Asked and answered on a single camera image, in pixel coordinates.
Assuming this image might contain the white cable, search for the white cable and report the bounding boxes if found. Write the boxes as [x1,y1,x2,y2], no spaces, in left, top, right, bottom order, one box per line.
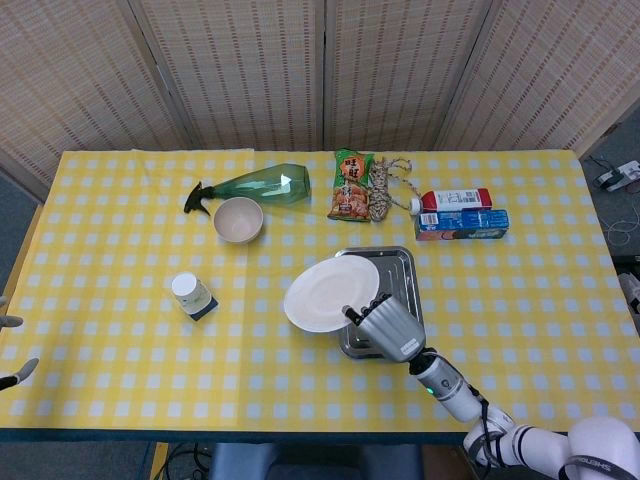
[597,192,640,246]

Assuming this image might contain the small white-capped bottle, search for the small white-capped bottle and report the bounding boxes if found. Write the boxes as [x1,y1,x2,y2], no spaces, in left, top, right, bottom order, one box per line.
[170,271,220,322]

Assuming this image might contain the blue carton box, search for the blue carton box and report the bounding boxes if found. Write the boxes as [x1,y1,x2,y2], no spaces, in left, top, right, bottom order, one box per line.
[414,208,510,243]

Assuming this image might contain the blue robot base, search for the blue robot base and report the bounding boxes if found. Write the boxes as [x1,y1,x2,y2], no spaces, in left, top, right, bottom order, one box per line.
[207,442,426,480]

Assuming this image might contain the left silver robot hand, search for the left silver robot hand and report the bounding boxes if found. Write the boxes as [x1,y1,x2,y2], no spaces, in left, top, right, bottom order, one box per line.
[0,295,40,392]

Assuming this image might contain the green spray bottle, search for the green spray bottle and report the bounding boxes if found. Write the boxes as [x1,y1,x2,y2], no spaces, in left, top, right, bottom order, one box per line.
[183,162,312,217]

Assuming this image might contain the white round plate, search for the white round plate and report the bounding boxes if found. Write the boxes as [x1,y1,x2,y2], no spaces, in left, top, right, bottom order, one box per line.
[283,255,381,333]

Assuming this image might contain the metal rectangular tray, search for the metal rectangular tray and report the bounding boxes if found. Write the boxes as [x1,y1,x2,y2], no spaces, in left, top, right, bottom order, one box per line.
[333,245,428,360]

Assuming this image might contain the yellow checkered tablecloth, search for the yellow checkered tablecloth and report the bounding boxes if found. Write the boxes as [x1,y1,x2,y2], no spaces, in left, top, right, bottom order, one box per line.
[0,148,640,434]

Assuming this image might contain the black floor cables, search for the black floor cables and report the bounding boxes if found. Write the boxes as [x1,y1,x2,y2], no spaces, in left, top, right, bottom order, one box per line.
[157,442,214,480]

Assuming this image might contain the braided rope bundle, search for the braided rope bundle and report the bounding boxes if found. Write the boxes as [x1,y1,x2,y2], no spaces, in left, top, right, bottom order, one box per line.
[368,156,422,223]

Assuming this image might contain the folding bamboo screen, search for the folding bamboo screen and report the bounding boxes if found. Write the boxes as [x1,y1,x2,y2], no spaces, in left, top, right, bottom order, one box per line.
[0,0,640,189]

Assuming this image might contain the green snack bag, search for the green snack bag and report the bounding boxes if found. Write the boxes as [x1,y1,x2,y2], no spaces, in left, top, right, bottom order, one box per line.
[327,148,376,222]

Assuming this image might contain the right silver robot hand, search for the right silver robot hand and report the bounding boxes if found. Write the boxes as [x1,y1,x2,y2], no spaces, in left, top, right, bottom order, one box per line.
[341,294,428,362]

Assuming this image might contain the beige bowl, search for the beige bowl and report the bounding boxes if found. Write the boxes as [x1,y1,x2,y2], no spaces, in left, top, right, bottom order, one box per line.
[213,196,265,245]

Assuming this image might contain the white red milk bottle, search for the white red milk bottle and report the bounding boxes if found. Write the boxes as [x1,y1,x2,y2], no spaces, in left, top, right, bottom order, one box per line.
[409,187,494,215]

